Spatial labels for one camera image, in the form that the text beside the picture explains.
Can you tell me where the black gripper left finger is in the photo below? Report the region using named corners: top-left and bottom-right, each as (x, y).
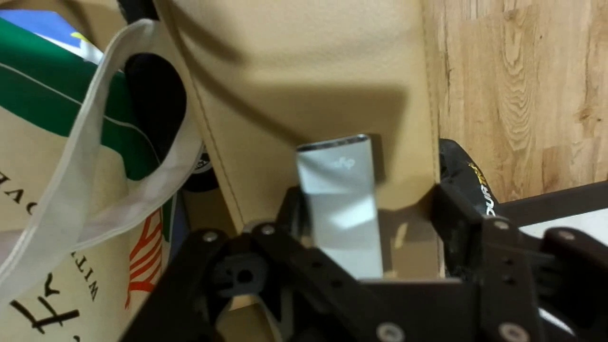
top-left (119, 185), bottom-right (406, 342)

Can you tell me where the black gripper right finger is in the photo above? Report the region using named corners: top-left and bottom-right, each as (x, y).
top-left (429, 181), bottom-right (608, 342)

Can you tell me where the silver power bank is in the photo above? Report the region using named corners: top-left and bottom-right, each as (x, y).
top-left (294, 134), bottom-right (385, 282)

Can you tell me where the cream canvas tote bag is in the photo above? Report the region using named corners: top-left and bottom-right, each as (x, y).
top-left (0, 18), bottom-right (205, 342)

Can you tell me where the black strap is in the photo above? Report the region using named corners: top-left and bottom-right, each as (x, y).
top-left (438, 138), bottom-right (503, 221)

